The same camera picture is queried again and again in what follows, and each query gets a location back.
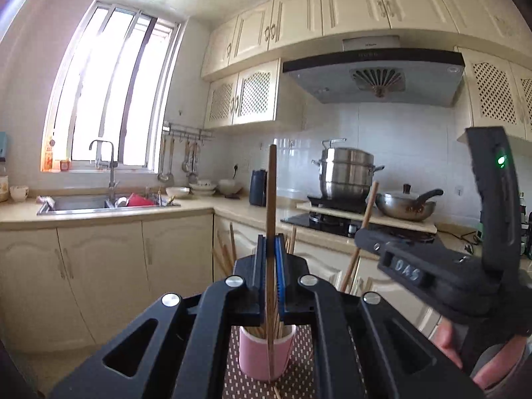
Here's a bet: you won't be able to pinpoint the black portable cooker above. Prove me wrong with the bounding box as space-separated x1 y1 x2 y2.
307 193 370 213

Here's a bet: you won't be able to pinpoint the hanging steel utensils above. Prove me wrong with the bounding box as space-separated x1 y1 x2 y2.
182 139 202 184

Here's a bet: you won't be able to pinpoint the steel sink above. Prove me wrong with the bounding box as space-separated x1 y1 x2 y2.
37 193 181 216

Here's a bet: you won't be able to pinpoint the beige kitchen countertop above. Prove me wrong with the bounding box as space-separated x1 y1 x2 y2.
0 195 532 258

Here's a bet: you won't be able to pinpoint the black glass gas stove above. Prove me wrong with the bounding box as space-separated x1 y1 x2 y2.
280 212 441 242

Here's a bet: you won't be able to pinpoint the person's right hand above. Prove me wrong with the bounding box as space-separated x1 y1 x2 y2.
432 319 529 389

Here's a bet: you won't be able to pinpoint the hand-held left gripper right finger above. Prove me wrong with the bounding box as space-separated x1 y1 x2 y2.
274 235 487 399

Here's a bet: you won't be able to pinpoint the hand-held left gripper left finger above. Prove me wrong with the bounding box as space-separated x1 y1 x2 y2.
49 235 269 399

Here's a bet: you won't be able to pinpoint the steel faucet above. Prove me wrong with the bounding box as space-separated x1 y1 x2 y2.
88 139 119 202

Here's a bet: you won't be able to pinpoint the set of wooden chopsticks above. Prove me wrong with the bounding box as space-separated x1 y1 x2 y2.
213 222 298 341

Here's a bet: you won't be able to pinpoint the grey range hood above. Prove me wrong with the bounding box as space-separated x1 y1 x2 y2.
283 35 466 109

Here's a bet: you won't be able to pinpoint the row of cream upper cabinets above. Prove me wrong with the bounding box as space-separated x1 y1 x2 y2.
200 0 532 79

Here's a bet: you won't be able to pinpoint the dark blue kettle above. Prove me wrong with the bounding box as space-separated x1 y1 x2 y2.
249 169 268 207

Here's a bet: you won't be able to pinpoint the steel wok with lid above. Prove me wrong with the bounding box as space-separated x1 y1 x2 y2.
375 184 445 222

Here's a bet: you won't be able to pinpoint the long wooden chopstick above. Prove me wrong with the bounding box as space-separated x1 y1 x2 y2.
266 145 278 383
340 181 380 294

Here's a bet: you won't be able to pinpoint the row of cream cabinets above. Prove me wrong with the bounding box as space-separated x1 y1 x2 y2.
200 0 532 79
0 212 441 354

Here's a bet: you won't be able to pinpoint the steel utensil rack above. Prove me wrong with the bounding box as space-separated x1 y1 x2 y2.
163 121 213 141

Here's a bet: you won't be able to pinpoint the cream lattice door cabinet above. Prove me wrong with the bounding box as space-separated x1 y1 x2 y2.
203 58 304 130

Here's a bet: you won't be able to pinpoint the kitchen window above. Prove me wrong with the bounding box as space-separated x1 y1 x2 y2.
42 0 184 173

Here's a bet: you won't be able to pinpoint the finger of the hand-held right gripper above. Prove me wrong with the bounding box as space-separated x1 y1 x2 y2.
354 226 483 267

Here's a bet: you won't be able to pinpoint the stack of white plates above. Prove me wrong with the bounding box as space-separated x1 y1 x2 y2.
189 179 217 196

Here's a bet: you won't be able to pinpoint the steel steamer pot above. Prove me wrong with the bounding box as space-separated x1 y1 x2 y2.
313 138 385 200

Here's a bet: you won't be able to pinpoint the row of cream lower cabinets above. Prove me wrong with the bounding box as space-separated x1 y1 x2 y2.
0 212 441 354

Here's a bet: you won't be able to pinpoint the wide cream lattice cabinet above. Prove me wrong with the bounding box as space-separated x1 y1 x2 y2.
455 47 532 142

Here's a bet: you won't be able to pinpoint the pink cylindrical cup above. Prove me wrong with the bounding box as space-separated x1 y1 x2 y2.
239 323 298 383

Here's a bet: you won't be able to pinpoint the steel ladle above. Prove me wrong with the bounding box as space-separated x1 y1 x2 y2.
158 137 175 184

